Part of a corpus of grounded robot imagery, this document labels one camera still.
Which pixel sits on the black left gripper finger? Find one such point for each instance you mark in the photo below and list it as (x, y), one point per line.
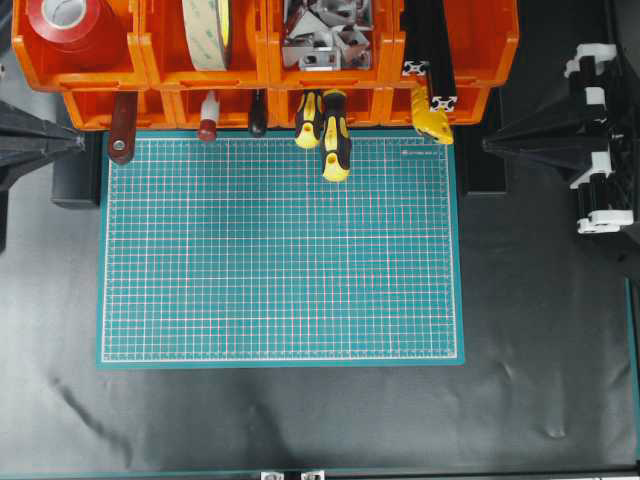
(29, 143)

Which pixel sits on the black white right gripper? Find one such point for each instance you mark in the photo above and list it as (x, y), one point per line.
(595, 148)

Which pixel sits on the black aluminium frame profile front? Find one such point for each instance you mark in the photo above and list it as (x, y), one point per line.
(435, 45)

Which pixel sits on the black aluminium frame profile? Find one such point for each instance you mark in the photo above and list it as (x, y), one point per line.
(413, 24)
(435, 45)

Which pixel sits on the black rack stand left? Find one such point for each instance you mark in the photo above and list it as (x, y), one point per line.
(76, 180)

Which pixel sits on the black rack stand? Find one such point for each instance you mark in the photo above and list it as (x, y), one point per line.
(481, 173)
(76, 180)

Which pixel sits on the black rack stand right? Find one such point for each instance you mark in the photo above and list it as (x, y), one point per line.
(481, 173)

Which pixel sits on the orange container rack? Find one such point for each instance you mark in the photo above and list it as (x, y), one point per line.
(155, 63)

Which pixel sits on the red tape roll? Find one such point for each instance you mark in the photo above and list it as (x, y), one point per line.
(77, 27)

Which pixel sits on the yellow utility knife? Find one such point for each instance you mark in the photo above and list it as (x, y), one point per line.
(427, 122)

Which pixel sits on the red white glue bottle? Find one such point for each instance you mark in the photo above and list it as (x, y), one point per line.
(209, 117)

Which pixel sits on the beige double-sided tape roll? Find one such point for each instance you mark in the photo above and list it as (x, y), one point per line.
(208, 25)

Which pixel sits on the yellow black screwdriver right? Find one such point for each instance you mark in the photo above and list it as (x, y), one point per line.
(335, 143)

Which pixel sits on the yellow black screwdriver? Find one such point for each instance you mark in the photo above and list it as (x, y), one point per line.
(309, 119)
(335, 143)

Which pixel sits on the green cutting mat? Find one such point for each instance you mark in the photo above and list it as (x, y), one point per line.
(239, 254)

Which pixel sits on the yellow black screwdriver left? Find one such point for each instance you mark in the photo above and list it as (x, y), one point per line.
(309, 119)

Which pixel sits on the silver corner brackets pile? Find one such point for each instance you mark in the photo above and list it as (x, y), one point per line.
(327, 35)

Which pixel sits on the dark red wooden tool handle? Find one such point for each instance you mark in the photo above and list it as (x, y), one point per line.
(121, 147)

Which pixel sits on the black aluminium frame profile rear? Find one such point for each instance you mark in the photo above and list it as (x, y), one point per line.
(413, 24)

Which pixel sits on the black tool handle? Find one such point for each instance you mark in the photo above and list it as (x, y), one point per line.
(258, 117)

